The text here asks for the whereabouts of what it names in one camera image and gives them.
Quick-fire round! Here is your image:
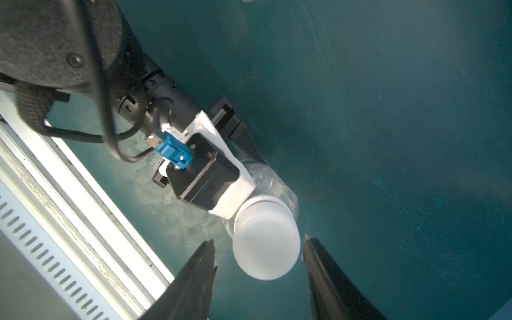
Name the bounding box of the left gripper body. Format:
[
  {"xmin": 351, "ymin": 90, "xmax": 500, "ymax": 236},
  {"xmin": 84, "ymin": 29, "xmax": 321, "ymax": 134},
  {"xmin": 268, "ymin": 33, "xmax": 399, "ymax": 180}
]
[{"xmin": 115, "ymin": 71, "xmax": 265, "ymax": 189}]

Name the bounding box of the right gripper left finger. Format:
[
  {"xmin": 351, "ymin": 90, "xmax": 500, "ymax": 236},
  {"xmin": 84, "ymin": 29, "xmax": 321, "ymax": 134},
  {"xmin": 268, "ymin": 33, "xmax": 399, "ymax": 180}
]
[{"xmin": 140, "ymin": 239, "xmax": 217, "ymax": 319}]

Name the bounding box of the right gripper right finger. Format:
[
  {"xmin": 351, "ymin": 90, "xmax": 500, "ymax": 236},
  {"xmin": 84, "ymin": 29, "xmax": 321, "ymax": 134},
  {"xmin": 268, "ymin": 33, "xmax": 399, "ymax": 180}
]
[{"xmin": 303, "ymin": 238, "xmax": 385, "ymax": 319}]

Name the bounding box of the white bottle cap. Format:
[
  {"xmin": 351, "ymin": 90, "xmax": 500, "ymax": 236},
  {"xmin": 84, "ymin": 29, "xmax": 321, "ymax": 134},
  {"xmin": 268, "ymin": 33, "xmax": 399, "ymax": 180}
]
[{"xmin": 232, "ymin": 195, "xmax": 301, "ymax": 281}]

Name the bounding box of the round clear plastic bottle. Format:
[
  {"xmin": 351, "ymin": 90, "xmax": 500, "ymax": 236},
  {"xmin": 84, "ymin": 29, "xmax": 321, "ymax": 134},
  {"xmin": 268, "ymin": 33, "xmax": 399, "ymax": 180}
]
[{"xmin": 223, "ymin": 159, "xmax": 299, "ymax": 238}]

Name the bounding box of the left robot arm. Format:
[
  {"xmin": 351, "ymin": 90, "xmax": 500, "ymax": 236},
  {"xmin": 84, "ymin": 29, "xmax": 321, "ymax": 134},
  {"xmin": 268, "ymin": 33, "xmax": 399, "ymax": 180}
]
[{"xmin": 1, "ymin": 1, "xmax": 200, "ymax": 163}]

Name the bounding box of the aluminium front rail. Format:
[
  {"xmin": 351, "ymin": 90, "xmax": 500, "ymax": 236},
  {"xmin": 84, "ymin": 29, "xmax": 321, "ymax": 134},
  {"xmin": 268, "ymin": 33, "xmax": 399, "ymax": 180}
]
[{"xmin": 1, "ymin": 92, "xmax": 174, "ymax": 319}]

